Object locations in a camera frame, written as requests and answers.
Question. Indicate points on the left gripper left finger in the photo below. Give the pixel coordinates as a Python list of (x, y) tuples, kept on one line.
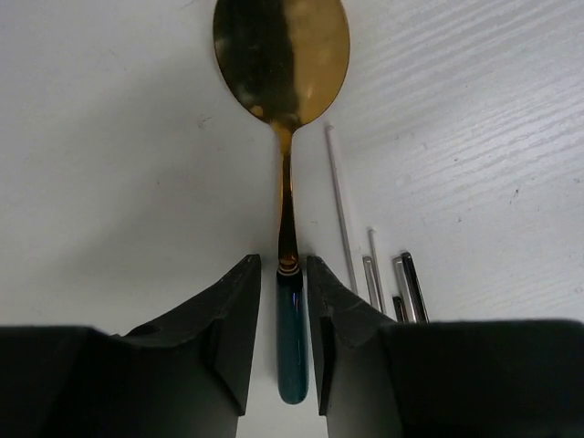
[(185, 373)]

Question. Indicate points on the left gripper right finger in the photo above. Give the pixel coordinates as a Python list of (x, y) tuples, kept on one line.
[(380, 378)]

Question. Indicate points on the gold round spoon green handle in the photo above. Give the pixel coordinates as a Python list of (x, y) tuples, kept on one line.
[(285, 62)]

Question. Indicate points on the black chopstick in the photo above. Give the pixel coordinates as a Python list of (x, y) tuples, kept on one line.
[(399, 309), (409, 288)]

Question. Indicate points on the silver chopstick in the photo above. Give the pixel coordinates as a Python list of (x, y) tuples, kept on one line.
[(339, 196), (373, 274)]

